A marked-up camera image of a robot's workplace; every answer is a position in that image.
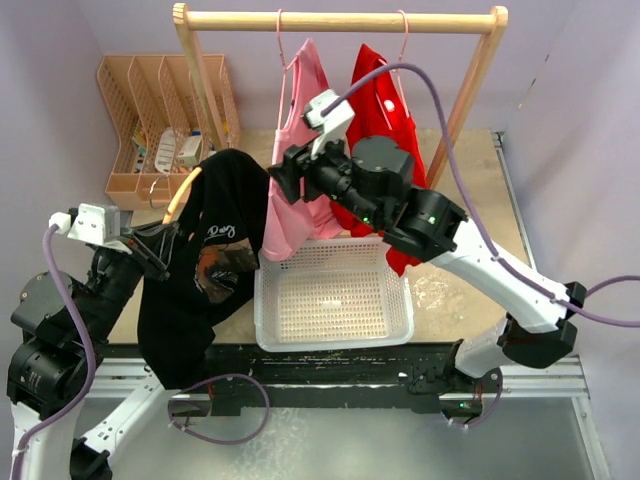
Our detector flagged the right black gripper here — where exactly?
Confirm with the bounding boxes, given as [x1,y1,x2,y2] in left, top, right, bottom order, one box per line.
[267,126,383,229]

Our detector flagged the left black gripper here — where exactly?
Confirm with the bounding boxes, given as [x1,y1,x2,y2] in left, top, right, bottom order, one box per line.
[82,215,178,341]

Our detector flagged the orange wooden hanger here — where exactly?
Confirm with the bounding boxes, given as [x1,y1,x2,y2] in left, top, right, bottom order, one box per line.
[148,167,202,224]

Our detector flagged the pink t shirt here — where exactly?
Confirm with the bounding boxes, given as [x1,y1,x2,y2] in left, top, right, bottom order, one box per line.
[261,38,346,262]

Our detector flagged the black t shirt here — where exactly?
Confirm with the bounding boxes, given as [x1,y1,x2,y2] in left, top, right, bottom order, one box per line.
[137,149,269,390]

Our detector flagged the pink wire hanger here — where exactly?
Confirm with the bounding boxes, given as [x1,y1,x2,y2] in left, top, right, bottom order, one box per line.
[376,9,410,129]
[276,9,297,131]

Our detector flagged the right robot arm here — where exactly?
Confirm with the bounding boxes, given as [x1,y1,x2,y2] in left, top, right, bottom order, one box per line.
[268,136,586,391]

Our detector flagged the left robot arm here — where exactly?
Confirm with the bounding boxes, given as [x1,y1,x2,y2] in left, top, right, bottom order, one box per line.
[7,214,178,479]

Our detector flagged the red t shirt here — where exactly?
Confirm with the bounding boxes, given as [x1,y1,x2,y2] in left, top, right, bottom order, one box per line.
[330,44,428,276]

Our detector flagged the papers in organizer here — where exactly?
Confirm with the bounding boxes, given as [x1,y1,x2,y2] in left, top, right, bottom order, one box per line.
[131,123,205,174]

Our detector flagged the white plastic basket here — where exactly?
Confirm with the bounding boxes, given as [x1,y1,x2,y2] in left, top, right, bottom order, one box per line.
[254,237,414,353]

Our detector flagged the peach desk file organizer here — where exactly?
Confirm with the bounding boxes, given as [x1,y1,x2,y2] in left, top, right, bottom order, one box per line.
[97,55,215,210]

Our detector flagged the wooden clothes rack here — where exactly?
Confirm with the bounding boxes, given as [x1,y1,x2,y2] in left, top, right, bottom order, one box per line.
[172,2,510,176]

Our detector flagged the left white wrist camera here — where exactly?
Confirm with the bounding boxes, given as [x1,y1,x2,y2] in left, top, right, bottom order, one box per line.
[48,203,132,254]

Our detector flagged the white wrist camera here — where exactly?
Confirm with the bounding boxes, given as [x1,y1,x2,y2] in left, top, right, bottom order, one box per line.
[302,89,355,160]
[48,203,132,254]

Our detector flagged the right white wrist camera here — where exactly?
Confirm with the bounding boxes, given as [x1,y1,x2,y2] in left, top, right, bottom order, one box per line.
[302,89,355,160]

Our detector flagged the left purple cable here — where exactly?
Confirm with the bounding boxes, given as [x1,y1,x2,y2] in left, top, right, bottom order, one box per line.
[9,227,271,479]

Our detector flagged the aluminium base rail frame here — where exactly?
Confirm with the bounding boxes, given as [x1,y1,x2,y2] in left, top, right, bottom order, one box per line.
[89,132,601,480]

